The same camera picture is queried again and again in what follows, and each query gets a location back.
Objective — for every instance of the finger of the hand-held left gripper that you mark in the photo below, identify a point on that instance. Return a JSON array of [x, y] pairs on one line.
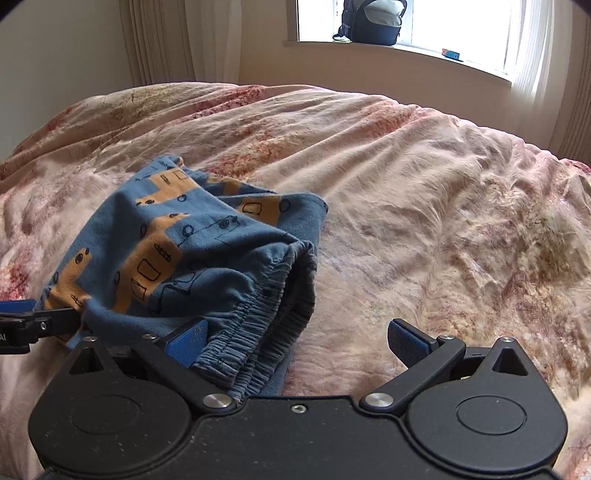
[[51, 319]]

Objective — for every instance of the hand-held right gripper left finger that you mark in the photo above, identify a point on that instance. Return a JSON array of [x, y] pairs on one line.
[[187, 344]]

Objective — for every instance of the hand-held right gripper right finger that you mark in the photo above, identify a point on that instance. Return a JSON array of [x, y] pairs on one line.
[[408, 346]]

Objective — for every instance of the blue patterned pants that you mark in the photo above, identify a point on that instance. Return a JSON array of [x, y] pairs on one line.
[[184, 240]]

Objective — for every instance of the pink floral blanket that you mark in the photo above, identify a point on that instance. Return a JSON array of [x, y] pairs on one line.
[[415, 207]]

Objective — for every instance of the small blue orange box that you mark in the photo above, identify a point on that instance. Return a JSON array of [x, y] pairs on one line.
[[451, 54]]

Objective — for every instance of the beige curtain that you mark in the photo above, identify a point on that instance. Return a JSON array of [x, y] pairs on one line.
[[175, 41], [554, 69]]

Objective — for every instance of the dark blue bag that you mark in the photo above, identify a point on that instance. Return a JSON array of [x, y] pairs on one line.
[[374, 23]]

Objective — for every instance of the window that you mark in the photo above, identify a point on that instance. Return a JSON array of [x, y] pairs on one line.
[[452, 23]]

